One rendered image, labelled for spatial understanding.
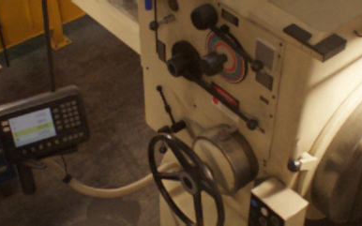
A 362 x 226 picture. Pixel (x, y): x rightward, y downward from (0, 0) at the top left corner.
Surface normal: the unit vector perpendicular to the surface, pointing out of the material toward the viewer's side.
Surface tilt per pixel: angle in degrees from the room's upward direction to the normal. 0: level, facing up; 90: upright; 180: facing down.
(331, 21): 0
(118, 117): 0
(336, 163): 66
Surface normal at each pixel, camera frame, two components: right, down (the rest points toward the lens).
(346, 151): -0.62, -0.07
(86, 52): 0.00, -0.73
